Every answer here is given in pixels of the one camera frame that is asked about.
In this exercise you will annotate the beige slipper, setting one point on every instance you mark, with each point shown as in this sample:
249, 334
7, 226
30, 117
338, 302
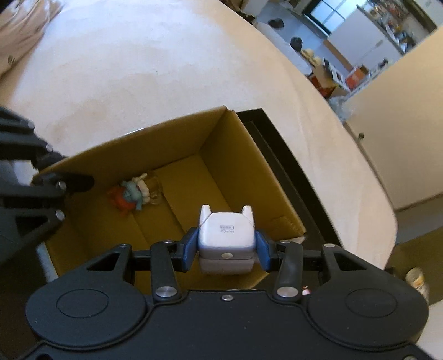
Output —
307, 53
316, 60

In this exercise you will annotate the white kitchen cabinet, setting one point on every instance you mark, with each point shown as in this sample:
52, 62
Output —
363, 41

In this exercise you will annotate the large black tray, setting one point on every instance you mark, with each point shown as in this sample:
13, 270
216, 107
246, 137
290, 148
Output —
277, 149

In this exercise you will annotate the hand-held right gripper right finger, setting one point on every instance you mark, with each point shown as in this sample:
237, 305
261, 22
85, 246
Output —
263, 252

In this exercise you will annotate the white cube robot toy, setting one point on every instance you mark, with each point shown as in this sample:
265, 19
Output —
225, 239

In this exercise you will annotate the large cardboard sheet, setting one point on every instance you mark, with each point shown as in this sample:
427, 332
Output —
425, 249

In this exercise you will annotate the pale pink cloth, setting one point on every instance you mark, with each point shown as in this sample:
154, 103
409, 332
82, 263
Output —
20, 27

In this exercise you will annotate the printed paper cup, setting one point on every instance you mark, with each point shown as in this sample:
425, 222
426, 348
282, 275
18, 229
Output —
417, 282

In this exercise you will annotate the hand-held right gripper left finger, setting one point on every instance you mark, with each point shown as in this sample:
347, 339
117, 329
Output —
188, 249

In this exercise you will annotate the black framed glass door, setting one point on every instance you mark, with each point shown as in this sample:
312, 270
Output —
328, 14

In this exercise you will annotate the orange box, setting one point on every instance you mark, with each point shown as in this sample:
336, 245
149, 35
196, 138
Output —
356, 79

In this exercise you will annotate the small cardboard box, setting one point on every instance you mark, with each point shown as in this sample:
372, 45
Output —
225, 155

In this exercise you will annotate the clear plastic bag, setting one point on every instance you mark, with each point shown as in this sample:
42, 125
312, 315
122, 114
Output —
342, 107

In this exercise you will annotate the red and brown carton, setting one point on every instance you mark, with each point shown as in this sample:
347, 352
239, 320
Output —
327, 83

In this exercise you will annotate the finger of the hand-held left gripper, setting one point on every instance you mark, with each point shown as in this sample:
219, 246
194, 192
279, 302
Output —
72, 183
24, 142

